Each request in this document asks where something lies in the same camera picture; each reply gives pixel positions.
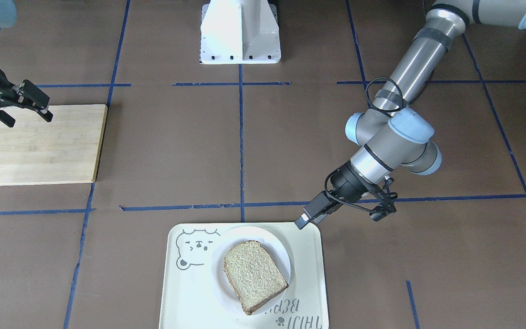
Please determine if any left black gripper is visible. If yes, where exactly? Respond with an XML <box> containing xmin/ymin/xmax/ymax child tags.
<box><xmin>295</xmin><ymin>161</ymin><xmax>368</xmax><ymax>230</ymax></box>

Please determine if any brown bread slice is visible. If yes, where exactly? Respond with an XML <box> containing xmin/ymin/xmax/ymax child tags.
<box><xmin>223</xmin><ymin>240</ymin><xmax>289</xmax><ymax>316</ymax></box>

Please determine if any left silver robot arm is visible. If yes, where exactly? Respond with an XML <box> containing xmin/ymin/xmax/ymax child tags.
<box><xmin>295</xmin><ymin>0</ymin><xmax>526</xmax><ymax>229</ymax></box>

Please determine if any wooden cutting board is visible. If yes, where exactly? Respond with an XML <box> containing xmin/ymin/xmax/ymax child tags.
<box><xmin>0</xmin><ymin>104</ymin><xmax>108</xmax><ymax>186</ymax></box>

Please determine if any cream bear serving tray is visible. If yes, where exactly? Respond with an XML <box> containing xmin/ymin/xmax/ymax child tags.
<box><xmin>159</xmin><ymin>222</ymin><xmax>329</xmax><ymax>329</ymax></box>

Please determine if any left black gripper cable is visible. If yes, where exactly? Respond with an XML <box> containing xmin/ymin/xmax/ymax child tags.
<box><xmin>325</xmin><ymin>77</ymin><xmax>432</xmax><ymax>215</ymax></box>

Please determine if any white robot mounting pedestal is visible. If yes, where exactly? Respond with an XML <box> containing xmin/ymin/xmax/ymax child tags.
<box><xmin>199</xmin><ymin>0</ymin><xmax>282</xmax><ymax>65</ymax></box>

